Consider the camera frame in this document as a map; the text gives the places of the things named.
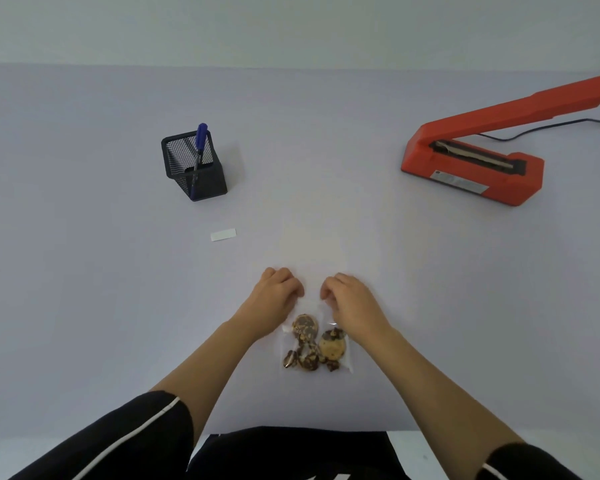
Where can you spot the person's right hand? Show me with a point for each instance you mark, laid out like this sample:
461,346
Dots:
355,312

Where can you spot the person's left hand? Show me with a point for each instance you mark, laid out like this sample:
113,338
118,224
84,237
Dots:
270,307

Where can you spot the person's left fingers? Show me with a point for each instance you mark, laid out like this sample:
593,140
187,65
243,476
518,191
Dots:
285,282

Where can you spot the person's right fingers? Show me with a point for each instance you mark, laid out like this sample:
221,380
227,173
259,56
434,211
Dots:
337,287

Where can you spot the clear plastic bag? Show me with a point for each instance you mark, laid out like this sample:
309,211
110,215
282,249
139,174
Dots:
286,339

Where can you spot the person's left forearm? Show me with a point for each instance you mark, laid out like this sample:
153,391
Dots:
205,369

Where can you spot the person's right forearm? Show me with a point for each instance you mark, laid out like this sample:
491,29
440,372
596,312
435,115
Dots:
440,394

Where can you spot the round chocolate chip cookie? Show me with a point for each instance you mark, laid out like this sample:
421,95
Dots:
333,346
305,327

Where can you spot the small white label sticker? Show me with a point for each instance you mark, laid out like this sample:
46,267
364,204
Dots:
223,235

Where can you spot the small dark cookie fragment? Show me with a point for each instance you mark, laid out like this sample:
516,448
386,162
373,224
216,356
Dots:
333,365
290,359

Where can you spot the broken chocolate cookie piece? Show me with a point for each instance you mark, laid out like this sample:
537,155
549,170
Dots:
308,359

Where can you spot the black mesh pen holder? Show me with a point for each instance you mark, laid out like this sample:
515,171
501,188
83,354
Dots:
207,182

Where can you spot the blue pen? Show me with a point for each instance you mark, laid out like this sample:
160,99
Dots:
200,137

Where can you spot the black top with white stripes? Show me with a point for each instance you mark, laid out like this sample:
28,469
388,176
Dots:
290,457

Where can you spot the orange heat sealer machine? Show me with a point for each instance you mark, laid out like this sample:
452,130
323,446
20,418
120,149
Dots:
480,182

